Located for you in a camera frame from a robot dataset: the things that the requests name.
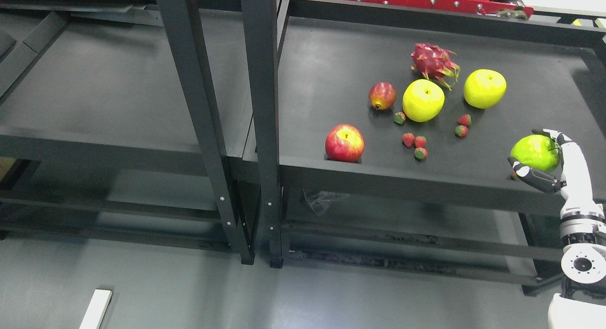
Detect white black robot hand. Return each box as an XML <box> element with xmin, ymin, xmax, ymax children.
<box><xmin>507</xmin><ymin>128</ymin><xmax>603</xmax><ymax>218</ymax></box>

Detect strawberry centre right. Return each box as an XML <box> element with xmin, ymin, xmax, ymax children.
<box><xmin>414</xmin><ymin>136</ymin><xmax>427</xmax><ymax>148</ymax></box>

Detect white robot forearm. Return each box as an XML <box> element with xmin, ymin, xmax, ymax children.
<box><xmin>547</xmin><ymin>204</ymin><xmax>606</xmax><ymax>329</ymax></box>

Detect pink dragon fruit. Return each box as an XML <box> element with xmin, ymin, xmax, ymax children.
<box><xmin>410</xmin><ymin>43</ymin><xmax>461</xmax><ymax>91</ymax></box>

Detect black metal shelf unit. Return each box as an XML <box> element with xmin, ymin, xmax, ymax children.
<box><xmin>241</xmin><ymin>0</ymin><xmax>605</xmax><ymax>296</ymax></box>

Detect strawberry upper right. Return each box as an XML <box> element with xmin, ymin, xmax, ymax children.
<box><xmin>457</xmin><ymin>114</ymin><xmax>472</xmax><ymax>127</ymax></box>

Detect strawberry lower right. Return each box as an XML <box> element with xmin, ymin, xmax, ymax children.
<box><xmin>454</xmin><ymin>124</ymin><xmax>469</xmax><ymax>138</ymax></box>

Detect yellow apple right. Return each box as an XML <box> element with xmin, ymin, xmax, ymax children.
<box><xmin>463</xmin><ymin>69</ymin><xmax>507</xmax><ymax>109</ymax></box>

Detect yellow apple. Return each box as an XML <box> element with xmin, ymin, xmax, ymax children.
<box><xmin>463</xmin><ymin>69</ymin><xmax>507</xmax><ymax>109</ymax></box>
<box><xmin>402</xmin><ymin>79</ymin><xmax>445</xmax><ymax>123</ymax></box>

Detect strawberry near mango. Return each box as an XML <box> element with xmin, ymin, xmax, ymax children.
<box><xmin>393</xmin><ymin>112</ymin><xmax>407</xmax><ymax>126</ymax></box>

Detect green apple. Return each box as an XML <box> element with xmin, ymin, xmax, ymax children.
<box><xmin>509</xmin><ymin>134</ymin><xmax>560</xmax><ymax>172</ymax></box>

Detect yellow apple left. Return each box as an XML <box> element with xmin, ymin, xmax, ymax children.
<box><xmin>402</xmin><ymin>79</ymin><xmax>445</xmax><ymax>123</ymax></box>

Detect strawberry lowest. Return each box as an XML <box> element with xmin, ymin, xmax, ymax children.
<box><xmin>415</xmin><ymin>147</ymin><xmax>428</xmax><ymax>161</ymax></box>

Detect strawberry centre left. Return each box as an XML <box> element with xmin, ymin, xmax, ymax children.
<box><xmin>401</xmin><ymin>133</ymin><xmax>416</xmax><ymax>148</ymax></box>

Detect red apple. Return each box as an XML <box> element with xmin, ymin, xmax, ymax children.
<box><xmin>325</xmin><ymin>124</ymin><xmax>365</xmax><ymax>163</ymax></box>

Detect left black shelf unit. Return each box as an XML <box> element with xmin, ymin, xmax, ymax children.
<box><xmin>1</xmin><ymin>0</ymin><xmax>259</xmax><ymax>264</ymax></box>

